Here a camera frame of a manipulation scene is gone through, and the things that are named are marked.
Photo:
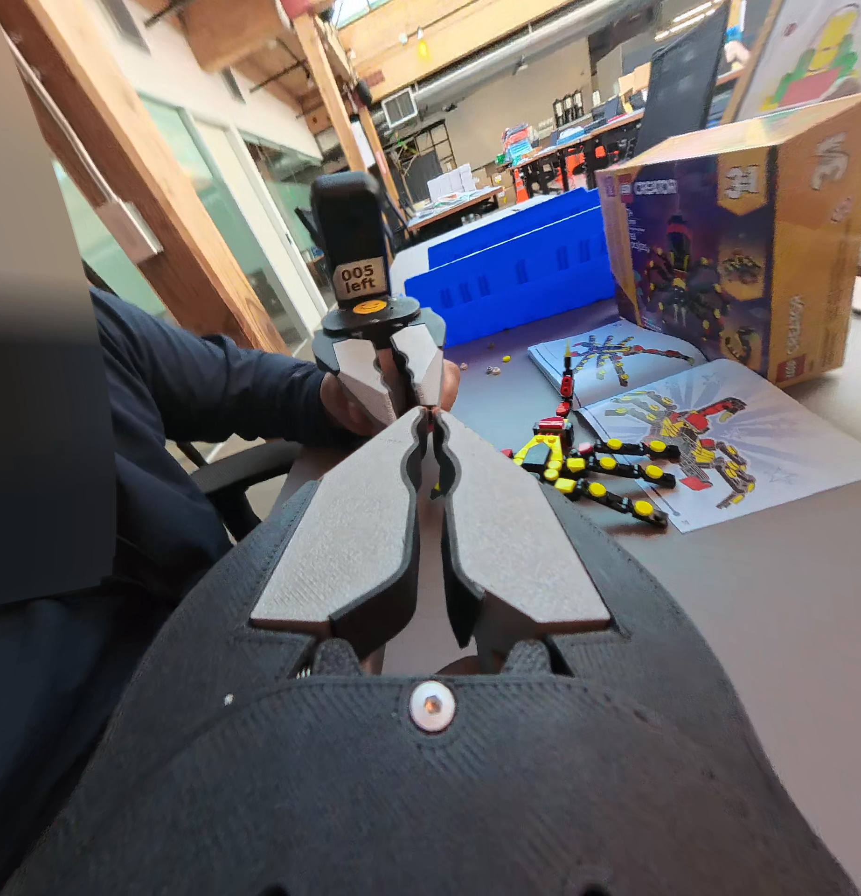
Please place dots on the lego set cardboard box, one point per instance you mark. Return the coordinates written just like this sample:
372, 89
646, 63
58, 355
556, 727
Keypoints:
717, 245

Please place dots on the lego scorpion model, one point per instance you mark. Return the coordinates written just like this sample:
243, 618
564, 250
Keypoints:
542, 455

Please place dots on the white vent grille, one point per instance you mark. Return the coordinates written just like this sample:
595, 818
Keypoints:
399, 106

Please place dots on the metal bracket plate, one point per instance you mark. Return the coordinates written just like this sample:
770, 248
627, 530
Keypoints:
131, 231

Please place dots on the person's left forearm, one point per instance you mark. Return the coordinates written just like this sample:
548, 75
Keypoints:
227, 378

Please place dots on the stack of coloured cloths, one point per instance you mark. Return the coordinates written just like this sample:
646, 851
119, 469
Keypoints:
517, 145

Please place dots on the red black lego tail piece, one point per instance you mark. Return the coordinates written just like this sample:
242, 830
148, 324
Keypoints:
565, 385

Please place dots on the wooden workbench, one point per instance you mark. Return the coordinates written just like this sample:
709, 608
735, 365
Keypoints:
577, 136

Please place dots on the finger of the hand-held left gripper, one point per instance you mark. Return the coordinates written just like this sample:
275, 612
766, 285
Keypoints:
360, 378
423, 364

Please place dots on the black armrest office chair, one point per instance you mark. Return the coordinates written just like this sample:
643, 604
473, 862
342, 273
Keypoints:
248, 469

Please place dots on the blue plastic bin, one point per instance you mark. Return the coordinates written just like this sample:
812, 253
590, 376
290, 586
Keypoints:
514, 287

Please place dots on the black wall speaker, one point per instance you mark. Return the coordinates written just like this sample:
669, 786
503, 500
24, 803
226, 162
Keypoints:
364, 92

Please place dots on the yellow hanging lamp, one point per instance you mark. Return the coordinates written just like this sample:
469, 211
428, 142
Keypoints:
422, 46

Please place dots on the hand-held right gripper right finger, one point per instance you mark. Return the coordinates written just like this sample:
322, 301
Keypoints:
528, 553

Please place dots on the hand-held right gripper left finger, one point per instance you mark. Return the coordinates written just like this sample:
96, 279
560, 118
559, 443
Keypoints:
339, 546

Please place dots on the thick wooden column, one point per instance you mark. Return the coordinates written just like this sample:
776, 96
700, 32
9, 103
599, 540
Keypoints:
157, 161

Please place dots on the person's left hand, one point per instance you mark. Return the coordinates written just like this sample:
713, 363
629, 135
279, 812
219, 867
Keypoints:
346, 409

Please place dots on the black mesh office chair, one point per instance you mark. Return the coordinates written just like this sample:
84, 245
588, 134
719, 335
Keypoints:
682, 84

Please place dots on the slim wooden post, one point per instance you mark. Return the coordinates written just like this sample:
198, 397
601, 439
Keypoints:
332, 91

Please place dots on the metal air duct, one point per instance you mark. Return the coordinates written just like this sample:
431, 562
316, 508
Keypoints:
500, 66

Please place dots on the lego instruction booklet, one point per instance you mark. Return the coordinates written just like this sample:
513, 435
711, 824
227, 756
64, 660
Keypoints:
794, 448

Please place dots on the instruction poster board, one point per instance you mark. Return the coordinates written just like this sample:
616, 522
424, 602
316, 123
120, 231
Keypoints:
822, 63

